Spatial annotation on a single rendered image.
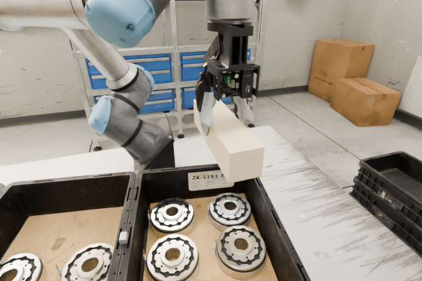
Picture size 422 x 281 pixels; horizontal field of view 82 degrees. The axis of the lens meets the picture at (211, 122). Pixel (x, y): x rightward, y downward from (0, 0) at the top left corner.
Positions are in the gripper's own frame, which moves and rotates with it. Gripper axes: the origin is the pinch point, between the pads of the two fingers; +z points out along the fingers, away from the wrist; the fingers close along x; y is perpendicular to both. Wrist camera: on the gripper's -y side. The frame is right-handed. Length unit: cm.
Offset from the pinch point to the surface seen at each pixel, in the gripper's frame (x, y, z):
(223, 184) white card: 3.3, -7.0, 21.8
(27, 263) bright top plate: -40.4, 2.3, 22.7
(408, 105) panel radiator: 275, -136, 84
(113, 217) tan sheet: -25.7, -7.8, 25.9
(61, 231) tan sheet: -37.2, -7.1, 25.9
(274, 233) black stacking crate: 6.6, 13.3, 18.3
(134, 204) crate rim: -19.4, -0.1, 15.9
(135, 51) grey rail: -13, -184, 17
